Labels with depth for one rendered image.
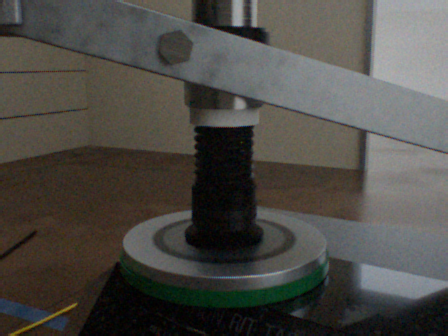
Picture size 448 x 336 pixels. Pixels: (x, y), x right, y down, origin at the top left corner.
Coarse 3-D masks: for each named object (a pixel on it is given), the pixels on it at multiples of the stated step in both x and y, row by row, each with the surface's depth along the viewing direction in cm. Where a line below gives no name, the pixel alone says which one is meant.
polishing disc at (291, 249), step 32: (160, 224) 58; (288, 224) 58; (128, 256) 49; (160, 256) 48; (192, 256) 48; (224, 256) 48; (256, 256) 48; (288, 256) 48; (320, 256) 49; (192, 288) 44; (224, 288) 44; (256, 288) 44
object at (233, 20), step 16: (192, 0) 48; (208, 0) 46; (224, 0) 46; (240, 0) 46; (256, 0) 48; (192, 16) 48; (208, 16) 47; (224, 16) 46; (240, 16) 47; (256, 16) 49; (240, 32) 45; (256, 32) 46; (192, 96) 48; (208, 96) 47; (224, 96) 47
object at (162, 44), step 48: (48, 0) 40; (96, 0) 41; (96, 48) 42; (144, 48) 42; (192, 48) 43; (240, 48) 44; (240, 96) 45; (288, 96) 46; (336, 96) 47; (384, 96) 48; (432, 96) 49; (432, 144) 50
